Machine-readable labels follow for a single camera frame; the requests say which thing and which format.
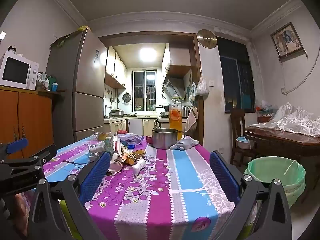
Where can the kitchen window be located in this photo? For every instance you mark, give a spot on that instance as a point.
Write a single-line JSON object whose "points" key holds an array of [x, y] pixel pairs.
{"points": [[144, 90]]}

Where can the kitchen ceiling light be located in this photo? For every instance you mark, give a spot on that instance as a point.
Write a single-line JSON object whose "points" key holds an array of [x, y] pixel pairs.
{"points": [[147, 54]]}

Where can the steel kettle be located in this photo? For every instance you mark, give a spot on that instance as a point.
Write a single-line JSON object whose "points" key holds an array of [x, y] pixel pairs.
{"points": [[185, 112]]}

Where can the red plastic basin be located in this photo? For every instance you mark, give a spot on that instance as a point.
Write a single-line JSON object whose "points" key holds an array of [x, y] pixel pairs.
{"points": [[265, 118]]}

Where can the tall-backed wooden chair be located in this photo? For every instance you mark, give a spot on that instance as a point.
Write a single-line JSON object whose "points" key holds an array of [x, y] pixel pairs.
{"points": [[237, 120]]}

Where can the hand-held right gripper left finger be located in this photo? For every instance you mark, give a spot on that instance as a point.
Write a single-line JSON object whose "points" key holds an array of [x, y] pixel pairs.
{"points": [[95, 177]]}

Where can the purple blue patterned tablecloth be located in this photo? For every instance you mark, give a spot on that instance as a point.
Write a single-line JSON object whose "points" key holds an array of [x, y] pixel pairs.
{"points": [[160, 180]]}

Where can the framed wall picture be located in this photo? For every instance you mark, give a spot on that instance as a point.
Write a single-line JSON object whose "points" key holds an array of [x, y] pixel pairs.
{"points": [[287, 41]]}

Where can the black wok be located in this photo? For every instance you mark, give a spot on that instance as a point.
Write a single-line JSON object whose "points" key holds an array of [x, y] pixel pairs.
{"points": [[163, 107]]}

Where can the gold wall clock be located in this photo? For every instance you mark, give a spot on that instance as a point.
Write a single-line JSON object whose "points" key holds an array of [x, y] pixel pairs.
{"points": [[206, 38]]}

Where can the yellow pear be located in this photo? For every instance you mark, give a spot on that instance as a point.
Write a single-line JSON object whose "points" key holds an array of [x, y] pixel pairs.
{"points": [[101, 136]]}

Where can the steel pot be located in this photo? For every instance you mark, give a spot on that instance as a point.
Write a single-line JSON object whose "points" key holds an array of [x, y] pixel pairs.
{"points": [[163, 140]]}

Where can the grey refrigerator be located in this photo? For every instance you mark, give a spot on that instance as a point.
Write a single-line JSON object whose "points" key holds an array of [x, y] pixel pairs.
{"points": [[85, 80]]}

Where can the yellow green cloth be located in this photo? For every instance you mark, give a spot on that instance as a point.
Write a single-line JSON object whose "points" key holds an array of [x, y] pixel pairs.
{"points": [[83, 28]]}

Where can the white box with red print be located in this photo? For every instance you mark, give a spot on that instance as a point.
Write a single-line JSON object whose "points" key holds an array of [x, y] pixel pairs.
{"points": [[116, 145]]}

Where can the blue and white basin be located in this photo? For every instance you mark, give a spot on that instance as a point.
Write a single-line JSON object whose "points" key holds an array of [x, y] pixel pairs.
{"points": [[242, 142]]}

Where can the green bottle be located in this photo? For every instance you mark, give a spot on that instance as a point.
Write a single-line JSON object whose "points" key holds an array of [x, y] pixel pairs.
{"points": [[53, 83]]}

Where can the steel range hood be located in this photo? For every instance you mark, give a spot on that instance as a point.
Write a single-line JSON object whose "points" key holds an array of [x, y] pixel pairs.
{"points": [[173, 85]]}

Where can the hanging white plastic bag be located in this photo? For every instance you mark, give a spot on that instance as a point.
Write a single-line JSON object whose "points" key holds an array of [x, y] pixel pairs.
{"points": [[202, 88]]}

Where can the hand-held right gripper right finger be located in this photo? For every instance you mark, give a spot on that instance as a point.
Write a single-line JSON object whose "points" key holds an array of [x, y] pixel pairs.
{"points": [[223, 177]]}

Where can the hanging pink towel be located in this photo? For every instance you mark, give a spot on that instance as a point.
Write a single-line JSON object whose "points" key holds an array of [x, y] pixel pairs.
{"points": [[190, 122]]}

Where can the white plastic sheet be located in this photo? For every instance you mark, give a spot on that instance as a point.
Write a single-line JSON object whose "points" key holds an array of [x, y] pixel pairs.
{"points": [[295, 122]]}

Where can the waste bin with green bag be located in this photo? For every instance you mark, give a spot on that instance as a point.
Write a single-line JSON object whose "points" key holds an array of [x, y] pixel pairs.
{"points": [[270, 172]]}

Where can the small red box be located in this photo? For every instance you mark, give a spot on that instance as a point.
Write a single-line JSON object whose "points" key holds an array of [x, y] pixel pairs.
{"points": [[149, 139]]}

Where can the orange juice bottle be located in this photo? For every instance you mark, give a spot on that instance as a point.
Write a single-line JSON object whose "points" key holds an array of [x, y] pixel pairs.
{"points": [[175, 120]]}

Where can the white microwave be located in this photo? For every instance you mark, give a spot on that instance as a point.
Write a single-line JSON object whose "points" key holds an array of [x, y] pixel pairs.
{"points": [[15, 71]]}

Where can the orange wooden cabinet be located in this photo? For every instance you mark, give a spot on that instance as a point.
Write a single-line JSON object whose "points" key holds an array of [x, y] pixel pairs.
{"points": [[30, 117]]}

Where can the dark window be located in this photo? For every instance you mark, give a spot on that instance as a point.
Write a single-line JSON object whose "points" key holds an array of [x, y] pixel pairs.
{"points": [[235, 80]]}

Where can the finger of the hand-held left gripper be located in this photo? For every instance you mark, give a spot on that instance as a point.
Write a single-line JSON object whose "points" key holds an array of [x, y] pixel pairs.
{"points": [[32, 158], [17, 145]]}

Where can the purple plastic bag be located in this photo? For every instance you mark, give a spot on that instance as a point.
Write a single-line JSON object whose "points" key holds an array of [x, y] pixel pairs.
{"points": [[131, 138]]}

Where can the white and orange carton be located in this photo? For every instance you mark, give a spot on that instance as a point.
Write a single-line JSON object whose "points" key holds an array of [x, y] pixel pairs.
{"points": [[116, 165]]}

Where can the dark wooden dining table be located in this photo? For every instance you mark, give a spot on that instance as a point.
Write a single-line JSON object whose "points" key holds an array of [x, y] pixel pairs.
{"points": [[280, 140]]}

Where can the kitchen wall cabinets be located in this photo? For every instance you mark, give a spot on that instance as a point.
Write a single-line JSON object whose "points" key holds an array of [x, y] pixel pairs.
{"points": [[115, 67]]}

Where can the kitchen counter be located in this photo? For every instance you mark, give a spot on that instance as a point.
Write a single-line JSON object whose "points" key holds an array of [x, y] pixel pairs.
{"points": [[135, 126]]}

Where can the white tube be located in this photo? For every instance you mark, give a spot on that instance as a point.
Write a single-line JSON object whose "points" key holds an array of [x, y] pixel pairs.
{"points": [[138, 167]]}

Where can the green plastic basket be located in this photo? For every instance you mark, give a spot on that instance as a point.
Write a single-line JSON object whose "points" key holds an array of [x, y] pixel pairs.
{"points": [[265, 109]]}

